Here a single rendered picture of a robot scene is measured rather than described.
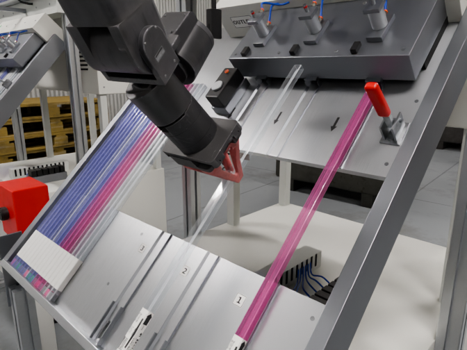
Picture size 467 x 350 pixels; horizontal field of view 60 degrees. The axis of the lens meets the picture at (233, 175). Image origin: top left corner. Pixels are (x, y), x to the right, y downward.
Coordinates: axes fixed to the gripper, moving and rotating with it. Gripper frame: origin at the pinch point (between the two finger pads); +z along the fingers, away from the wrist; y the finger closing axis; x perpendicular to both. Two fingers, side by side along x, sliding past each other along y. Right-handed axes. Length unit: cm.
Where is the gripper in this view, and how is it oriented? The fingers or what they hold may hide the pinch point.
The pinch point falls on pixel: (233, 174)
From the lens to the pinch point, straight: 58.1
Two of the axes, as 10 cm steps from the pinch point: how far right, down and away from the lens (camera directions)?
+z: 5.0, 5.4, 6.7
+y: -7.1, -1.8, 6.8
